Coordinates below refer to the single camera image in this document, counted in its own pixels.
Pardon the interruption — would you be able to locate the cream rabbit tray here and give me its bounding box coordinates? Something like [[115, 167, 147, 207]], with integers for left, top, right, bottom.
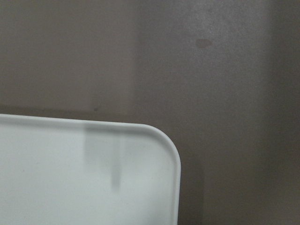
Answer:
[[0, 114, 181, 225]]

